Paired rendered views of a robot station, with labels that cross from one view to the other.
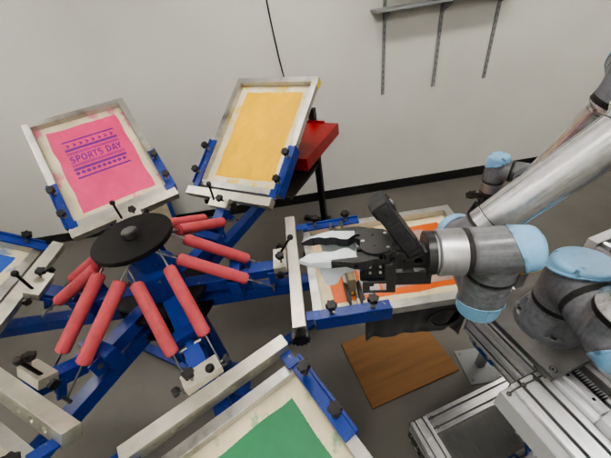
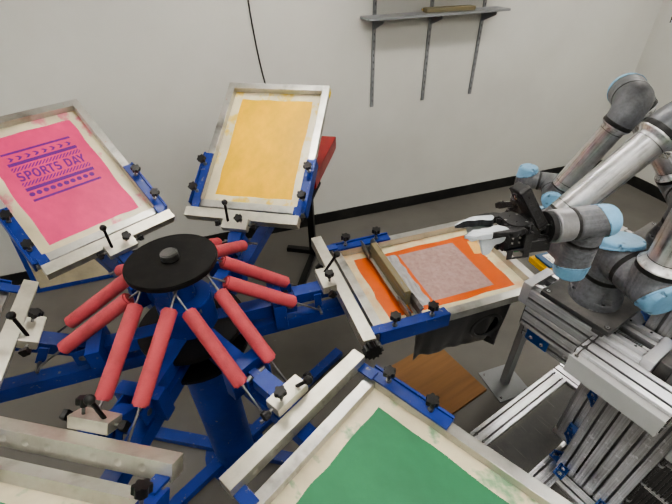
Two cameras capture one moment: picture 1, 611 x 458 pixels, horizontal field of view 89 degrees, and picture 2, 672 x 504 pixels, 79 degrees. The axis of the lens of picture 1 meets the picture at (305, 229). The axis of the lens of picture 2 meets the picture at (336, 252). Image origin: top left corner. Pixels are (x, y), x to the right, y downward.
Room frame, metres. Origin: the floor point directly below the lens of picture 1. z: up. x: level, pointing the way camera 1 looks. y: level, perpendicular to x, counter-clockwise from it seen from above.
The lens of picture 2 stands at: (-0.21, 0.49, 2.16)
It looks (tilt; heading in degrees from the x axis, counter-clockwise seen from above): 37 degrees down; 342
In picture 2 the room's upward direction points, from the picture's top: 2 degrees counter-clockwise
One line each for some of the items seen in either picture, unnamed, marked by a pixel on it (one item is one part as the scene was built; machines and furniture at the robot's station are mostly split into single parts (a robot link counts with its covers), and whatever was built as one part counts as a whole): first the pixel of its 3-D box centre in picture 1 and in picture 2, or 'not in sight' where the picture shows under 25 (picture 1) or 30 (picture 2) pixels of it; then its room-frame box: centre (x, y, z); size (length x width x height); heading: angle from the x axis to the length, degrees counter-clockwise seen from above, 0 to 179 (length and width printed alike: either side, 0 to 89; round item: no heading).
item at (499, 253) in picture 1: (498, 251); (589, 222); (0.32, -0.29, 1.65); 0.11 x 0.08 x 0.09; 80
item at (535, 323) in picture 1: (554, 309); (599, 284); (0.41, -0.57, 1.31); 0.15 x 0.15 x 0.10
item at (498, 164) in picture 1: (496, 168); (526, 178); (0.97, -0.75, 1.37); 0.09 x 0.08 x 0.11; 49
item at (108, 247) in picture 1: (190, 328); (210, 374); (1.01, 0.68, 0.68); 0.40 x 0.40 x 1.35
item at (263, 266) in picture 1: (269, 268); (313, 290); (1.01, 0.19, 1.02); 0.17 x 0.06 x 0.05; 89
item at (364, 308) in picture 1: (353, 313); (412, 324); (0.72, -0.13, 0.97); 0.30 x 0.05 x 0.07; 89
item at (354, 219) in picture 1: (330, 227); (360, 246); (1.28, -0.13, 0.97); 0.30 x 0.05 x 0.07; 89
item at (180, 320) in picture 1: (165, 289); (193, 325); (1.01, 0.68, 0.99); 0.82 x 0.79 x 0.12; 89
